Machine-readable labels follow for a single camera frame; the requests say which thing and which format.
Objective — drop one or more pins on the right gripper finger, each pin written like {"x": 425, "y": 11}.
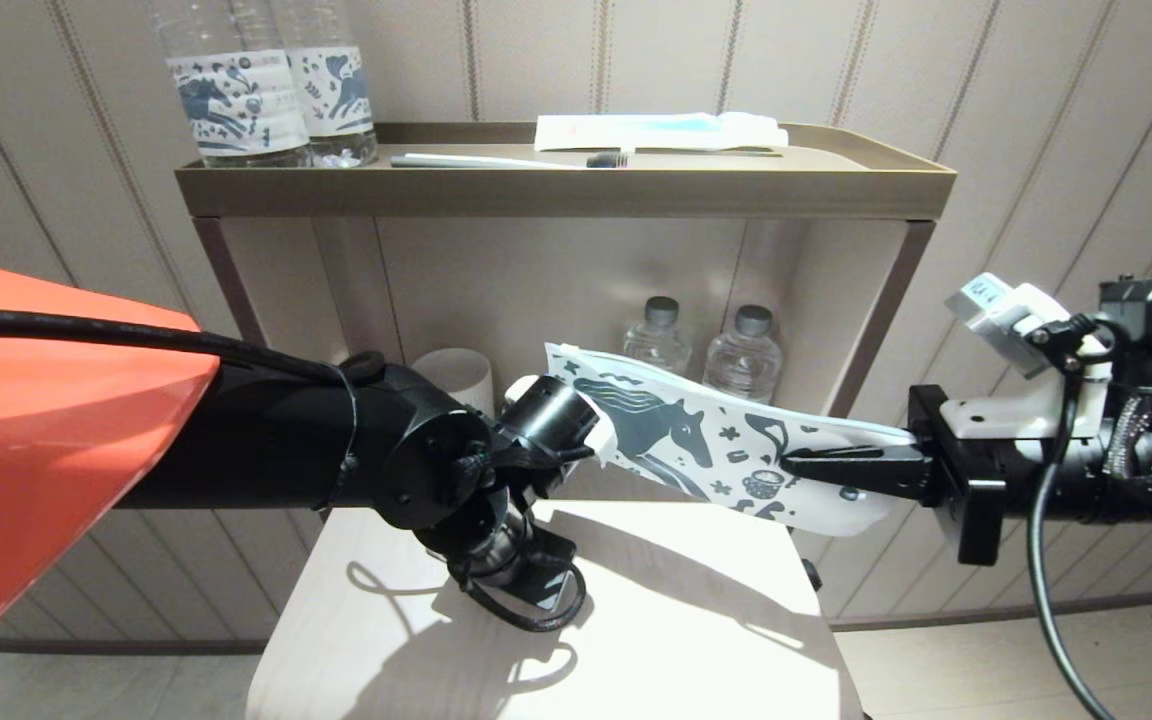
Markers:
{"x": 866, "y": 468}

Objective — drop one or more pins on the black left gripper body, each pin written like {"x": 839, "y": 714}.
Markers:
{"x": 541, "y": 570}

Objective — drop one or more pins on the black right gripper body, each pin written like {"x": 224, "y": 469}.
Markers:
{"x": 976, "y": 520}

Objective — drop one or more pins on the horse print zipper pouch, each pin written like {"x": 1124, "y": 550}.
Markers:
{"x": 656, "y": 430}

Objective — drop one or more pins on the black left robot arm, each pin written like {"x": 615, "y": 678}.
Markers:
{"x": 286, "y": 450}

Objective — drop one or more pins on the small black knob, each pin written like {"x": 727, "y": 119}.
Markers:
{"x": 811, "y": 575}

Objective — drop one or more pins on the small clear water bottle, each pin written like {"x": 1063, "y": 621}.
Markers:
{"x": 744, "y": 350}
{"x": 656, "y": 340}

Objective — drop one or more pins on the white ribbed mug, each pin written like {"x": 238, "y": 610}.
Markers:
{"x": 456, "y": 375}

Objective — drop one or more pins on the beige shelf unit brown tray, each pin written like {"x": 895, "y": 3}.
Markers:
{"x": 556, "y": 192}

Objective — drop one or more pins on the wrapped toothbrush white packet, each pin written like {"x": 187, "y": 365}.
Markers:
{"x": 656, "y": 131}

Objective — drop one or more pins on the grey toothbrush black bristles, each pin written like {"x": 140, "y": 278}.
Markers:
{"x": 496, "y": 160}

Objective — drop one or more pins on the clear bottle blue horse label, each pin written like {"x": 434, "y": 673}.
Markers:
{"x": 336, "y": 90}
{"x": 236, "y": 100}

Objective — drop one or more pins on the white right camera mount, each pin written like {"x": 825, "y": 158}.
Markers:
{"x": 1006, "y": 415}

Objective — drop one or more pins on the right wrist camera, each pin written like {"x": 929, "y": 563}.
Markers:
{"x": 1006, "y": 310}

